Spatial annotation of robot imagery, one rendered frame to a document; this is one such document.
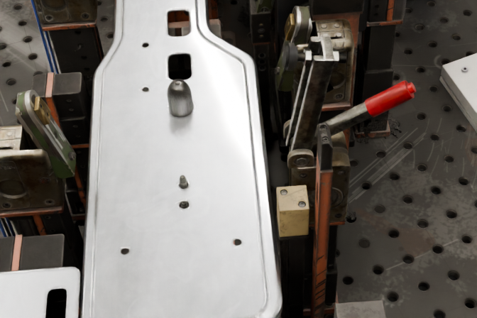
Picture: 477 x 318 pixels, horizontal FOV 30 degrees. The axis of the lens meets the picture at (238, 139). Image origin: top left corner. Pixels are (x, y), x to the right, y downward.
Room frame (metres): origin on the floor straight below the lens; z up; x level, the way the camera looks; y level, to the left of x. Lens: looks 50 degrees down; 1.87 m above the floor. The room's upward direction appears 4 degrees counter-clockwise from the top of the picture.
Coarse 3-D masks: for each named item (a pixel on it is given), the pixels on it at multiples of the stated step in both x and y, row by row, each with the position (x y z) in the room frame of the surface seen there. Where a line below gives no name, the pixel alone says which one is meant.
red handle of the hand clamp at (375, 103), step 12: (396, 84) 0.66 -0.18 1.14; (408, 84) 0.66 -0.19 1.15; (384, 96) 0.65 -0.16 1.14; (396, 96) 0.65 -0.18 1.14; (408, 96) 0.65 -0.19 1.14; (360, 108) 0.66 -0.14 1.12; (372, 108) 0.65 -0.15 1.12; (384, 108) 0.65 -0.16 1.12; (336, 120) 0.66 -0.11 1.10; (348, 120) 0.65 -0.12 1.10; (360, 120) 0.65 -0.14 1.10; (336, 132) 0.65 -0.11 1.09; (312, 144) 0.65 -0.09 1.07
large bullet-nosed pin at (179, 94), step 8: (176, 80) 0.78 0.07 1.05; (168, 88) 0.78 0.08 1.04; (176, 88) 0.77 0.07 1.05; (184, 88) 0.77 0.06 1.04; (168, 96) 0.77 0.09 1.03; (176, 96) 0.77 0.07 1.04; (184, 96) 0.77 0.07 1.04; (168, 104) 0.78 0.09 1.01; (176, 104) 0.76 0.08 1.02; (184, 104) 0.77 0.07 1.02; (192, 104) 0.78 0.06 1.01; (176, 112) 0.77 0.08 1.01; (184, 112) 0.76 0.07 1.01
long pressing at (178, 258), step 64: (128, 0) 1.00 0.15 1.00; (192, 0) 0.99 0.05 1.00; (128, 64) 0.87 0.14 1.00; (192, 64) 0.86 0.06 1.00; (128, 128) 0.75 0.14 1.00; (192, 128) 0.74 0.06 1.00; (256, 128) 0.73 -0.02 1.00; (128, 192) 0.65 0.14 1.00; (192, 192) 0.64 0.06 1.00; (256, 192) 0.63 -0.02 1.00; (128, 256) 0.56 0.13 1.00; (192, 256) 0.55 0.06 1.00; (256, 256) 0.54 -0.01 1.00
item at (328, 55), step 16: (288, 48) 0.66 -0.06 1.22; (304, 48) 0.66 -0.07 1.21; (320, 48) 0.66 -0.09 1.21; (288, 64) 0.64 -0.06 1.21; (304, 64) 0.65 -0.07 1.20; (320, 64) 0.64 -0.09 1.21; (336, 64) 0.65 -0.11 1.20; (304, 80) 0.67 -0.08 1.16; (320, 80) 0.64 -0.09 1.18; (304, 96) 0.64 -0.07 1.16; (320, 96) 0.64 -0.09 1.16; (304, 112) 0.64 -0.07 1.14; (320, 112) 0.64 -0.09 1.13; (304, 128) 0.64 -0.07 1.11; (288, 144) 0.67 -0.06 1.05; (304, 144) 0.64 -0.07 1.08
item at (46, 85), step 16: (48, 80) 0.86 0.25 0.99; (64, 80) 0.85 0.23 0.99; (80, 80) 0.85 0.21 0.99; (48, 96) 0.83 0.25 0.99; (64, 96) 0.83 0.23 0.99; (80, 96) 0.83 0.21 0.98; (64, 112) 0.83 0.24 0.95; (80, 112) 0.83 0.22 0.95; (64, 128) 0.82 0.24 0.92; (80, 128) 0.83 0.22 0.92; (80, 144) 0.83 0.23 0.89; (80, 160) 0.83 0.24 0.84; (80, 176) 0.83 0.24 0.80; (80, 192) 0.83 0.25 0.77; (80, 208) 0.83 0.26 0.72
